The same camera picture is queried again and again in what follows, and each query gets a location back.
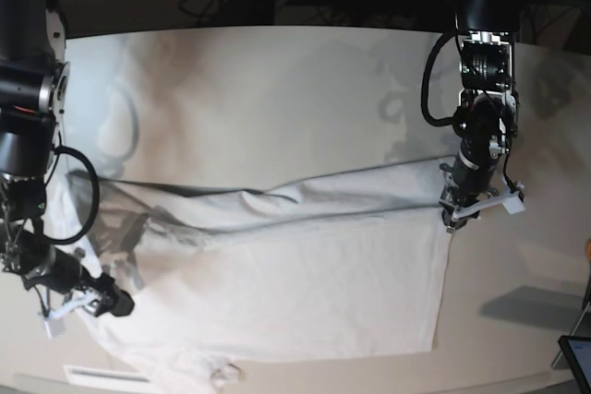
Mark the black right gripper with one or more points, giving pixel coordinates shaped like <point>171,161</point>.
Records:
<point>44,265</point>

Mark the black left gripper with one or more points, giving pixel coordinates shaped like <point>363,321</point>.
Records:
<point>467,180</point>

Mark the white T-shirt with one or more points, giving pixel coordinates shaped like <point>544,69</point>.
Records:
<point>342,266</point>

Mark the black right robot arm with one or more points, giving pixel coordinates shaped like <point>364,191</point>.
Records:
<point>34,76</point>

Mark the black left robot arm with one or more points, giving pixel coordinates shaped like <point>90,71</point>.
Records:
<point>486,117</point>

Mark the tablet screen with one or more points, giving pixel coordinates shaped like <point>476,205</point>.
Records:
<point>576,351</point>

